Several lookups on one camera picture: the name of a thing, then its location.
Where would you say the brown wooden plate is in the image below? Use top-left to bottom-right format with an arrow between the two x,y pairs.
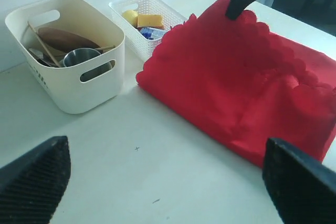
38,27 -> 100,52

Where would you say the white perforated plastic basket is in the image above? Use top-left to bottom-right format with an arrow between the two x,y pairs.
109,0 -> 187,61

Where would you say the yellow lemon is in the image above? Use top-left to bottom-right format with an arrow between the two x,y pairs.
122,9 -> 139,28

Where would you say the cream plastic storage bin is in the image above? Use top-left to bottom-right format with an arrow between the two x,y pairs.
5,0 -> 125,114

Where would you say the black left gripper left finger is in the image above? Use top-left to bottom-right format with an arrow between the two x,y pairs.
1,136 -> 71,223

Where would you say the yellow cheese wedge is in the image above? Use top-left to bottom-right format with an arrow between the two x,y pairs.
138,14 -> 163,27

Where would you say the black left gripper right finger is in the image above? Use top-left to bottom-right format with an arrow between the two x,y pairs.
262,138 -> 335,223

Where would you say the stainless steel cup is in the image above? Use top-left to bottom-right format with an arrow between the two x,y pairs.
63,48 -> 112,82

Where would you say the red scalloped cloth mat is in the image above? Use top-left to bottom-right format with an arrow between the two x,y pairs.
136,0 -> 335,167

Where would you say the blue white milk carton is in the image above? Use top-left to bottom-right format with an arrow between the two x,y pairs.
140,27 -> 166,40

